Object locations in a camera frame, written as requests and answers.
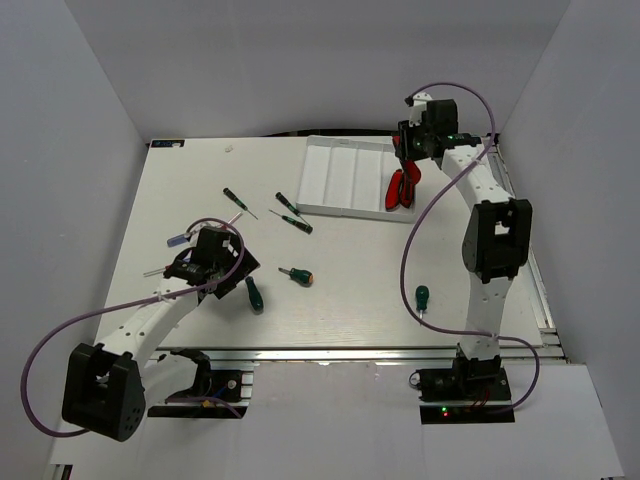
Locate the white compartment tray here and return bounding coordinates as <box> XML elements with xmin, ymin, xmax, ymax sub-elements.
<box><xmin>296</xmin><ymin>136</ymin><xmax>417</xmax><ymax>223</ymax></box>

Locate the red black utility knife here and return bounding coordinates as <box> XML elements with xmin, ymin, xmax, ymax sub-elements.
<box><xmin>384</xmin><ymin>169</ymin><xmax>404</xmax><ymax>211</ymax></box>

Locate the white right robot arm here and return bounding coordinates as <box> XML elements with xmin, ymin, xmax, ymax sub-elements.
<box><xmin>396</xmin><ymin>93</ymin><xmax>533</xmax><ymax>399</ymax></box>

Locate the red handled thin screwdriver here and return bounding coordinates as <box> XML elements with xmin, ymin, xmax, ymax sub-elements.
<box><xmin>142</xmin><ymin>266</ymin><xmax>167</xmax><ymax>278</ymax></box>

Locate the long green screwdriver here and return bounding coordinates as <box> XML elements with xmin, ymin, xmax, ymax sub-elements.
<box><xmin>245</xmin><ymin>276</ymin><xmax>264</xmax><ymax>314</ymax></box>

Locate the small black precision screwdriver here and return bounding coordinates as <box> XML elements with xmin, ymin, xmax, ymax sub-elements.
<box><xmin>223</xmin><ymin>187</ymin><xmax>258</xmax><ymax>219</ymax></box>

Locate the black green precision screwdriver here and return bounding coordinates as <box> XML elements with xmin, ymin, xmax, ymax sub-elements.
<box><xmin>275</xmin><ymin>192</ymin><xmax>300</xmax><ymax>216</ymax></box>

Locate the stubby green orange screwdriver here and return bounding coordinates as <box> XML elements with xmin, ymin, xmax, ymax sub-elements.
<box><xmin>278</xmin><ymin>267</ymin><xmax>314</xmax><ymax>287</ymax></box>

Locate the aluminium rail frame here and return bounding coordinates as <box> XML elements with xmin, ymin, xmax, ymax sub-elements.
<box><xmin>47</xmin><ymin>132</ymin><xmax>571</xmax><ymax>480</ymax></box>

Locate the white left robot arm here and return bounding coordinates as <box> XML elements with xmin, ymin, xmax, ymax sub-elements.
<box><xmin>62</xmin><ymin>226</ymin><xmax>260</xmax><ymax>442</ymax></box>

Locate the black precision screwdriver lower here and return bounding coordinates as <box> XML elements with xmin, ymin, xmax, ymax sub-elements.
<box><xmin>270</xmin><ymin>210</ymin><xmax>313</xmax><ymax>234</ymax></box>

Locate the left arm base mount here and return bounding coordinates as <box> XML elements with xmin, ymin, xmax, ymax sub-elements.
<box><xmin>143</xmin><ymin>349</ymin><xmax>255</xmax><ymax>420</ymax></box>

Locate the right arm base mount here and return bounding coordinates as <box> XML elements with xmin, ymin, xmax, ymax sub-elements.
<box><xmin>408</xmin><ymin>353</ymin><xmax>515</xmax><ymax>425</ymax></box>

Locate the blue table label left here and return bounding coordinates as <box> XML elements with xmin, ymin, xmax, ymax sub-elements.
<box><xmin>149</xmin><ymin>139</ymin><xmax>185</xmax><ymax>148</ymax></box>

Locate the blue handled screwdriver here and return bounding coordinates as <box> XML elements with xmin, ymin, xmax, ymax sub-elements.
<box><xmin>227</xmin><ymin>212</ymin><xmax>244</xmax><ymax>225</ymax></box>
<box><xmin>166</xmin><ymin>234</ymin><xmax>189</xmax><ymax>248</ymax></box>

